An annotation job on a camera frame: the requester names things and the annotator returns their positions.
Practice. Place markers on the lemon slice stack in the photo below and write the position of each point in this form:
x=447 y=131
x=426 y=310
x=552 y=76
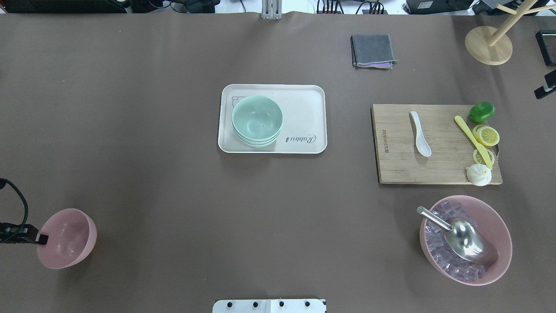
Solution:
x=486 y=135

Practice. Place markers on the green lime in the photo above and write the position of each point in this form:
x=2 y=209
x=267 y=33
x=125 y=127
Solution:
x=482 y=112

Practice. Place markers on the steel ice scoop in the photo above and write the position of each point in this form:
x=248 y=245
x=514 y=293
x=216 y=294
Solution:
x=463 y=239

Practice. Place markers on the lemon slice upper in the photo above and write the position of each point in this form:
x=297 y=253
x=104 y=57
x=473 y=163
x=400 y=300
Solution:
x=478 y=158

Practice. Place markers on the green stacked bowls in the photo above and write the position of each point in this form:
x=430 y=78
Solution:
x=257 y=121

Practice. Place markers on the cream rabbit tray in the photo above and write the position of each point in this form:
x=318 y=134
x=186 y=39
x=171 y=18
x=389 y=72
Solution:
x=304 y=130

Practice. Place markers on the small pink bowl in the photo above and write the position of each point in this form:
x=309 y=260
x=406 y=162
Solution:
x=71 y=235

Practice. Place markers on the bamboo cutting board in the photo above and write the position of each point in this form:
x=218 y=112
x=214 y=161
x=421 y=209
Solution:
x=399 y=161

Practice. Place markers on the large pink bowl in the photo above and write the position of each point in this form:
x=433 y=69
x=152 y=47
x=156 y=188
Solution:
x=486 y=221

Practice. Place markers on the wooden cup tree stand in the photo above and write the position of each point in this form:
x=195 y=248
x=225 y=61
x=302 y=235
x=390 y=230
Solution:
x=490 y=45

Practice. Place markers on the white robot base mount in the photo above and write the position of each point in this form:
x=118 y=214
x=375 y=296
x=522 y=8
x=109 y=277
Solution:
x=270 y=306

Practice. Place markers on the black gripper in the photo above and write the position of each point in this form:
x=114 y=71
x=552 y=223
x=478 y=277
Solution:
x=17 y=233

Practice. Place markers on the aluminium frame post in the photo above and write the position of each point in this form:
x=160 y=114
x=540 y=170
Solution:
x=271 y=9

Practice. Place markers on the white ceramic spoon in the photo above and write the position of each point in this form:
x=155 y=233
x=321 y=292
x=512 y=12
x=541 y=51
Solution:
x=420 y=141

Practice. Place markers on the yellow plastic knife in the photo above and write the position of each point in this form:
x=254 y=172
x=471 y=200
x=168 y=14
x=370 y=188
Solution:
x=483 y=151

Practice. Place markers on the grey folded cloth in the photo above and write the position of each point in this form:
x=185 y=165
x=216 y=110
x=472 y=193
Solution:
x=372 y=51

